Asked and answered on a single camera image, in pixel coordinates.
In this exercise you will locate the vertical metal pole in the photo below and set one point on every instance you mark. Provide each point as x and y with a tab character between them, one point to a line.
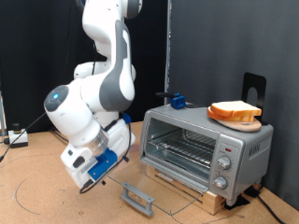
168	46

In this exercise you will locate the slotted wooden block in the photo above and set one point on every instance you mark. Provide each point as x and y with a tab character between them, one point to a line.
215	202

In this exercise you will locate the metal frame post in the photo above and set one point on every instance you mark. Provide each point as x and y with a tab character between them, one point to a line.
2	118

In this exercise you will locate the silver toaster oven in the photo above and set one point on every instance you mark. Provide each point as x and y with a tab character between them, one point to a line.
255	149

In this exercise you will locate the small blue object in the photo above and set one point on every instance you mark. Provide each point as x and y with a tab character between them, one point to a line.
178	101

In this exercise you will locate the round wooden board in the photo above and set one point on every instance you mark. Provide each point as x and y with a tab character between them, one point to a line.
246	126

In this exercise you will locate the white bread slice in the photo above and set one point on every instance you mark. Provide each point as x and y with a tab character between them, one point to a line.
230	118
233	108

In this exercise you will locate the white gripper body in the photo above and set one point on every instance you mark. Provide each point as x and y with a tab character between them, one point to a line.
76	174

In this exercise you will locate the silver oven knob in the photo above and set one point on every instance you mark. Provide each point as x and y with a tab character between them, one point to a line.
224	162
220	182

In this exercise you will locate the black metal bookend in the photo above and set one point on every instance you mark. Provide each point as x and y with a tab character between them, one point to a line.
249	81

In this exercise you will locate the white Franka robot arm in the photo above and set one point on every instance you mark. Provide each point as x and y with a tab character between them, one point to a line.
102	87

